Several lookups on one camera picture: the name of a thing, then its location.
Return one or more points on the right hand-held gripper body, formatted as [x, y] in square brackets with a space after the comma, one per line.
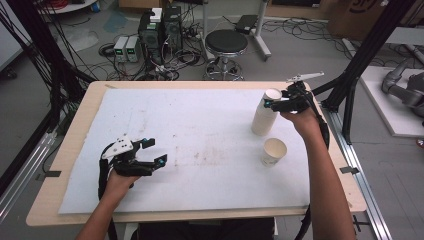
[295, 100]

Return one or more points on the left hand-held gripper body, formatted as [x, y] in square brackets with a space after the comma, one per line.
[120, 146]

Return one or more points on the printed paper cup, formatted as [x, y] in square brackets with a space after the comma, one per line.
[271, 158]
[271, 94]

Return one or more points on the stack of white cups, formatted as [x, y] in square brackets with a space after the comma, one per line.
[261, 125]

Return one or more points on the person's right hand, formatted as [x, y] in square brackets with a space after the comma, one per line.
[306, 125]

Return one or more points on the person's left hand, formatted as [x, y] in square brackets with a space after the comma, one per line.
[120, 186]

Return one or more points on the white table mat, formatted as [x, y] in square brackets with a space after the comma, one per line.
[200, 133]

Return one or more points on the white stand leg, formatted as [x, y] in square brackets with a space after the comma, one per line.
[261, 40]
[204, 20]

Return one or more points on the black tape piece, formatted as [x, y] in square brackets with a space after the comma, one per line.
[349, 170]
[51, 174]

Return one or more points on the black round stool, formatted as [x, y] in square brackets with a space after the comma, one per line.
[226, 40]

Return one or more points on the person's dark clothing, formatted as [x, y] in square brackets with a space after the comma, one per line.
[200, 230]

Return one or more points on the black flat device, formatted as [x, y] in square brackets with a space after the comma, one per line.
[246, 23]

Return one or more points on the white platform board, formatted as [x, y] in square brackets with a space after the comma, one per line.
[383, 100]

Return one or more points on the grey power supply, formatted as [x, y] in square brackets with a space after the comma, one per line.
[132, 48]
[120, 48]

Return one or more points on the cardboard box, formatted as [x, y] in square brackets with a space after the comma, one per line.
[350, 20]

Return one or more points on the black computer tower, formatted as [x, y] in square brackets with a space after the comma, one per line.
[150, 40]
[172, 31]

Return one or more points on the white box on tower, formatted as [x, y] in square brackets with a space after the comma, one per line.
[156, 15]

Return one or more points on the grey desk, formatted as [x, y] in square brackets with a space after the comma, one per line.
[406, 35]

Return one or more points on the blue tape roll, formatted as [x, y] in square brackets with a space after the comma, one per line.
[95, 6]

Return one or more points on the white round table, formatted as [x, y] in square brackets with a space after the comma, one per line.
[73, 7]

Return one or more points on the white panel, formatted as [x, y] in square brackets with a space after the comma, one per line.
[8, 43]

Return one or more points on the aluminium rail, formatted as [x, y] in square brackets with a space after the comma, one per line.
[363, 196]
[20, 186]

